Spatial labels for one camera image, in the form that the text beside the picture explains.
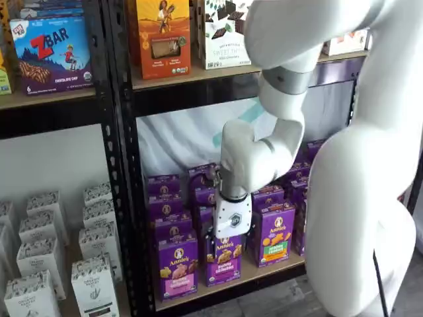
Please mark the purple box green orange patch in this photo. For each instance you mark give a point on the purple box green orange patch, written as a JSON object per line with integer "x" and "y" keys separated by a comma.
{"x": 276, "y": 236}

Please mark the white box brown crackers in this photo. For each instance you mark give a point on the white box brown crackers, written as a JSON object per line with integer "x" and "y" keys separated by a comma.
{"x": 333, "y": 48}

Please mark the purple snack box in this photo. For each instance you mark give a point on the purple snack box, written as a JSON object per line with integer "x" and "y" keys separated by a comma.
{"x": 267, "y": 196}
{"x": 301, "y": 228}
{"x": 163, "y": 186}
{"x": 173, "y": 224}
{"x": 299, "y": 188}
{"x": 314, "y": 148}
{"x": 302, "y": 171}
{"x": 165, "y": 206}
{"x": 198, "y": 171}
{"x": 205, "y": 198}
{"x": 206, "y": 219}

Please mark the white mint chocolate box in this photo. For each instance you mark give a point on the white mint chocolate box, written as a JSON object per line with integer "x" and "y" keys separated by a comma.
{"x": 224, "y": 43}

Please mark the orange cracker box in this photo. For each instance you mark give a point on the orange cracker box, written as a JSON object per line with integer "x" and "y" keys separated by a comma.
{"x": 163, "y": 39}

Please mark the blue snack bar box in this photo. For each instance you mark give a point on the blue snack bar box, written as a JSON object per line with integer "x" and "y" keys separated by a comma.
{"x": 49, "y": 10}

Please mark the white pasta box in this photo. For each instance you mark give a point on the white pasta box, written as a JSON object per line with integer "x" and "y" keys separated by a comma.
{"x": 97, "y": 193}
{"x": 43, "y": 203}
{"x": 99, "y": 214}
{"x": 36, "y": 257}
{"x": 6, "y": 214}
{"x": 29, "y": 297}
{"x": 38, "y": 228}
{"x": 99, "y": 244}
{"x": 4, "y": 247}
{"x": 96, "y": 290}

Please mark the purple box violet patch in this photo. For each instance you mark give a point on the purple box violet patch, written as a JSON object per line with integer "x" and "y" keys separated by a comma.
{"x": 226, "y": 264}

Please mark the purple box pink patch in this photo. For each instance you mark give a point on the purple box pink patch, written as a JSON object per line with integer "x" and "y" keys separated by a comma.
{"x": 178, "y": 267}

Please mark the yellow green box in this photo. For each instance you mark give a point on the yellow green box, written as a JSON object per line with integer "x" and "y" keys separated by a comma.
{"x": 4, "y": 76}

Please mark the white backdrop sheet teal mark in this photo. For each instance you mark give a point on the white backdrop sheet teal mark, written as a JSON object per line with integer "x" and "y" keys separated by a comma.
{"x": 178, "y": 142}

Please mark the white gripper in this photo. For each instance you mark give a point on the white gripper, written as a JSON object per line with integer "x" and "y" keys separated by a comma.
{"x": 233, "y": 218}

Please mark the blue purple Zbar box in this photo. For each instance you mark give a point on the blue purple Zbar box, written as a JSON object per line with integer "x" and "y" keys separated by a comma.
{"x": 53, "y": 56}

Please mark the black metal shelf frame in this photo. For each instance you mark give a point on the black metal shelf frame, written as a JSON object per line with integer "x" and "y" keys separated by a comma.
{"x": 49, "y": 122}
{"x": 127, "y": 165}

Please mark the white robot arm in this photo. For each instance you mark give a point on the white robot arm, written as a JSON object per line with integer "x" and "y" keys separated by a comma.
{"x": 347, "y": 198}

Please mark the narrow white cracker box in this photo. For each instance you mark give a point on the narrow white cracker box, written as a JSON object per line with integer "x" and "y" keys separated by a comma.
{"x": 357, "y": 41}

